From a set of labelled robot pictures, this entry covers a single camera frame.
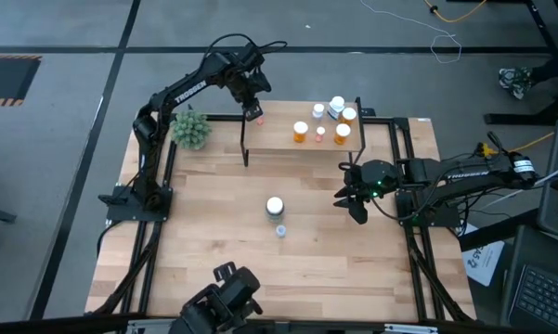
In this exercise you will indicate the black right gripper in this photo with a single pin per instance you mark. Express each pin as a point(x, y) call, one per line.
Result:
point(373, 178)

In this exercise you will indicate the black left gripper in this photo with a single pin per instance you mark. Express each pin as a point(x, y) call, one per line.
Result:
point(243, 86)

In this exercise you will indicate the small pink pill bottle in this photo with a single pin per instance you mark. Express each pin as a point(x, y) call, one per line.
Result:
point(260, 121)
point(320, 133)

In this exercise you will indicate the orange pill bottle white cap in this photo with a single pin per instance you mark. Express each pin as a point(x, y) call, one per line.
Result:
point(342, 133)
point(300, 131)

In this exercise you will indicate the small white medicine bottle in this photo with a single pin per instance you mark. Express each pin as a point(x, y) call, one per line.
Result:
point(318, 110)

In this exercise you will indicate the yellow-green pill bottle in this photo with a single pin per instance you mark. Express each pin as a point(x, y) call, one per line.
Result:
point(349, 114)

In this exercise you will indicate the large white medicine bottle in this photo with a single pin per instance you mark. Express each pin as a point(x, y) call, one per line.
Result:
point(337, 106)

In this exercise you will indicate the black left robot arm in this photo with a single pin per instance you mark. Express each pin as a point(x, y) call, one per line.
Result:
point(190, 90)

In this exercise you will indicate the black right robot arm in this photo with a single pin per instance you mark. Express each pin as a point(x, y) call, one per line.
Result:
point(469, 176)

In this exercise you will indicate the wooden shelf with black legs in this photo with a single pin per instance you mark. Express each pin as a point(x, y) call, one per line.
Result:
point(283, 139)

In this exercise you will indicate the green plant in grey pot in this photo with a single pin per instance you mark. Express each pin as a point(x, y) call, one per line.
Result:
point(191, 130)

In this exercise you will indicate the large clear green-label bottle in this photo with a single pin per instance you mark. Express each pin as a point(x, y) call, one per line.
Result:
point(275, 206)

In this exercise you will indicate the small clear green-label bottle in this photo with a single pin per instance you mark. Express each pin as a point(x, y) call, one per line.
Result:
point(281, 230)

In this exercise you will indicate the black bar with silver brackets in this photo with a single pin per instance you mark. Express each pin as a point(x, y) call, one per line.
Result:
point(399, 328)

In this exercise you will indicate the white printed paper sheet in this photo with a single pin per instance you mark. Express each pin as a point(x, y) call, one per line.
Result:
point(485, 262)

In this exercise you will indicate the black mechanical device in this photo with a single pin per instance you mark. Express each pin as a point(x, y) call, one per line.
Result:
point(223, 301)

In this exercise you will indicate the person's shoe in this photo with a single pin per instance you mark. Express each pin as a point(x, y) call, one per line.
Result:
point(515, 82)

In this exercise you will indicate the black laptop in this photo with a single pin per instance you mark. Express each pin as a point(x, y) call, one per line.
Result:
point(543, 292)

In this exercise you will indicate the person's leg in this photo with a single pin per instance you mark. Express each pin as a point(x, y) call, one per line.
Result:
point(554, 69)

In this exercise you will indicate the black hazard-striped floor mat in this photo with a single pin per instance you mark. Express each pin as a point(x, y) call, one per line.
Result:
point(7, 79)

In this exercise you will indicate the black aluminium table frame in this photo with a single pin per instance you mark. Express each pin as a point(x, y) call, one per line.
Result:
point(400, 139)

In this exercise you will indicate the black desk frame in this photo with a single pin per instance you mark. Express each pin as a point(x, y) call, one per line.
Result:
point(541, 23)

